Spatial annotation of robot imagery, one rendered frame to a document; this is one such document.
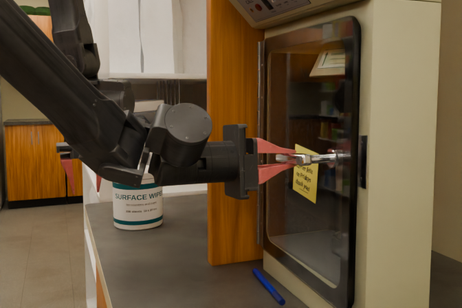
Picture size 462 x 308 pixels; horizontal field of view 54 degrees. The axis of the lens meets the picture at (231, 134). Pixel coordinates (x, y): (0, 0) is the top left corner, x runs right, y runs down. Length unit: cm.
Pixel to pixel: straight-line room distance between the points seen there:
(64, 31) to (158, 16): 95
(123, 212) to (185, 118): 70
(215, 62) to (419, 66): 40
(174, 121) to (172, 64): 128
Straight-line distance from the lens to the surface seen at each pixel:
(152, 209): 121
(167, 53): 181
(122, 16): 192
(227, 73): 91
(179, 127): 53
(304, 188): 72
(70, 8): 91
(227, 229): 95
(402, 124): 65
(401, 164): 65
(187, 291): 86
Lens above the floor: 129
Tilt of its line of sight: 5 degrees down
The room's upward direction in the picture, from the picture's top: straight up
